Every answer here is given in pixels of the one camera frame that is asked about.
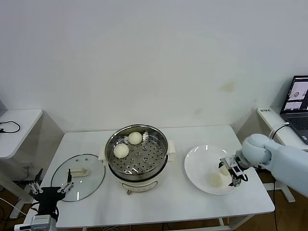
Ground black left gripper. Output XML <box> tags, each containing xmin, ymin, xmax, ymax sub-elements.
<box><xmin>29</xmin><ymin>168</ymin><xmax>74</xmax><ymax>214</ymax></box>

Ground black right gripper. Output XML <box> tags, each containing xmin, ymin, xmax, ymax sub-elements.
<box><xmin>218</xmin><ymin>156</ymin><xmax>243</xmax><ymax>187</ymax></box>

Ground glass lid with cream handle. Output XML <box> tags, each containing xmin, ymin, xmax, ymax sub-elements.
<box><xmin>51</xmin><ymin>154</ymin><xmax>106</xmax><ymax>202</ymax></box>

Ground steel steamer basket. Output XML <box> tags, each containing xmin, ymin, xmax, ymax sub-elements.
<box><xmin>98</xmin><ymin>124</ymin><xmax>177</xmax><ymax>180</ymax></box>

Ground white round plate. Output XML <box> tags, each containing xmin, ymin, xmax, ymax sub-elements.
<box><xmin>184</xmin><ymin>144</ymin><xmax>242</xmax><ymax>195</ymax></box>

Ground white side table with laptop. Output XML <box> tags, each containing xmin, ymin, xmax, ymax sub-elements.
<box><xmin>237</xmin><ymin>107</ymin><xmax>308</xmax><ymax>203</ymax></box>

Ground cream electric cooker base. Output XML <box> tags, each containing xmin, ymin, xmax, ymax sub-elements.
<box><xmin>98</xmin><ymin>148</ymin><xmax>176</xmax><ymax>195</ymax></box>

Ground grey open laptop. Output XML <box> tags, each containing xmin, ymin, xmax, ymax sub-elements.
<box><xmin>280</xmin><ymin>75</ymin><xmax>308</xmax><ymax>145</ymax></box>

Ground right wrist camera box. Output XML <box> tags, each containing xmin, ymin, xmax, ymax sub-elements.
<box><xmin>230</xmin><ymin>165</ymin><xmax>244</xmax><ymax>178</ymax></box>

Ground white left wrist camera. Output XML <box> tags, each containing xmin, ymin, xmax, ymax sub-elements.
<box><xmin>14</xmin><ymin>223</ymin><xmax>32</xmax><ymax>231</ymax></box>

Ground white side table with cable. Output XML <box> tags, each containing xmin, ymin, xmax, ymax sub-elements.
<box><xmin>0</xmin><ymin>109</ymin><xmax>65</xmax><ymax>218</ymax></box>

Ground black cable with plug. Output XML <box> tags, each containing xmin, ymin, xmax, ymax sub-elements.
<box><xmin>0</xmin><ymin>120</ymin><xmax>21</xmax><ymax>134</ymax></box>

